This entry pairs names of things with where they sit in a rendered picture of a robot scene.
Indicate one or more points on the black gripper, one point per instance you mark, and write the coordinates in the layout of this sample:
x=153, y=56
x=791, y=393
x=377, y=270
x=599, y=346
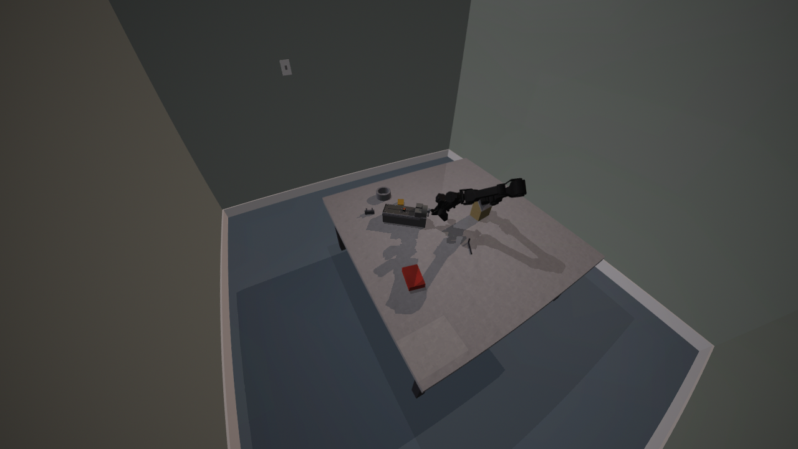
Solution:
x=441, y=211

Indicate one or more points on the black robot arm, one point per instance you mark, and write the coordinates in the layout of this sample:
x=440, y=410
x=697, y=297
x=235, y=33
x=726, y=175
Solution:
x=492, y=195

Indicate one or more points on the red block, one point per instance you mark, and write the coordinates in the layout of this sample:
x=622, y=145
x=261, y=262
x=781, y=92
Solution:
x=413, y=277

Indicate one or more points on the dark grey ring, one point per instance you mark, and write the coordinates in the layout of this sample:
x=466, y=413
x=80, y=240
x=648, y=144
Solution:
x=383, y=197

